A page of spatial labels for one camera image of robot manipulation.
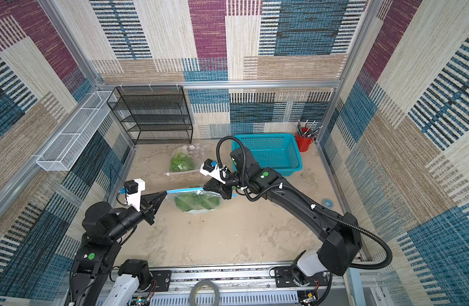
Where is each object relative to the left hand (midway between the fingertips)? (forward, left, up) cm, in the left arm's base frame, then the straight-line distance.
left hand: (164, 192), depth 66 cm
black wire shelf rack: (+57, +22, -10) cm, 62 cm away
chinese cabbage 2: (0, -14, -6) cm, 15 cm away
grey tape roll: (-23, -10, -27) cm, 37 cm away
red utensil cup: (+43, -62, -18) cm, 78 cm away
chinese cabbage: (+2, -7, -11) cm, 13 cm away
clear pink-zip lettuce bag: (+33, +1, -20) cm, 39 cm away
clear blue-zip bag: (0, -2, -1) cm, 2 cm away
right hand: (+4, -15, -4) cm, 16 cm away
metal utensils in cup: (+42, -62, -12) cm, 76 cm away
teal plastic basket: (+43, -50, -27) cm, 72 cm away
